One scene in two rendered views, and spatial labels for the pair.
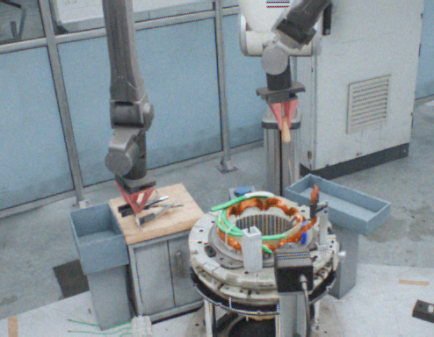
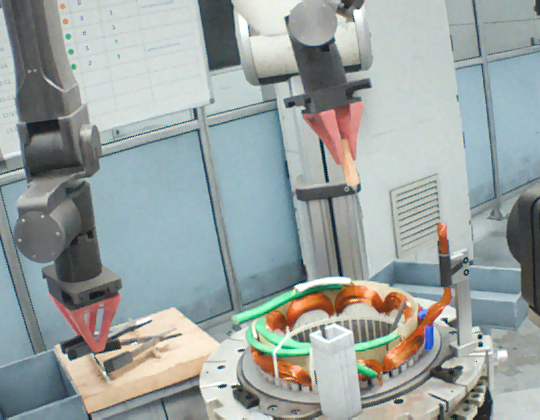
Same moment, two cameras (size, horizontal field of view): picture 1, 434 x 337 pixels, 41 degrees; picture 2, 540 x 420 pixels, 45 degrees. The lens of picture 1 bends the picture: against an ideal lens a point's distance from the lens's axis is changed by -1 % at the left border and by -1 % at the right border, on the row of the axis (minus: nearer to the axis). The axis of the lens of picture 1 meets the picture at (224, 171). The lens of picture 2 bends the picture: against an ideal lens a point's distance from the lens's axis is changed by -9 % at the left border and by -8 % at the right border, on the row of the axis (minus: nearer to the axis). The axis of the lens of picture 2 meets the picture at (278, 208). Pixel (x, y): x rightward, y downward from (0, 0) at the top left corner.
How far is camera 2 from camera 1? 0.53 m
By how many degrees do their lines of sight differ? 13
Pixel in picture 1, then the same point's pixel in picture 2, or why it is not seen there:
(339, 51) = (370, 148)
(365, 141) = not seen: hidden behind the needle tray
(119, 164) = (42, 239)
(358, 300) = not seen: outside the picture
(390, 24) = (424, 109)
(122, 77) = (35, 70)
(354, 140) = not seen: hidden behind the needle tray
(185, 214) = (188, 350)
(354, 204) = (476, 290)
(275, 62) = (315, 24)
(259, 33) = (272, 37)
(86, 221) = (20, 387)
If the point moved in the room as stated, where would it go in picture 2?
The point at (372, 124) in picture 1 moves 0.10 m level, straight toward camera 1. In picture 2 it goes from (426, 241) to (428, 248)
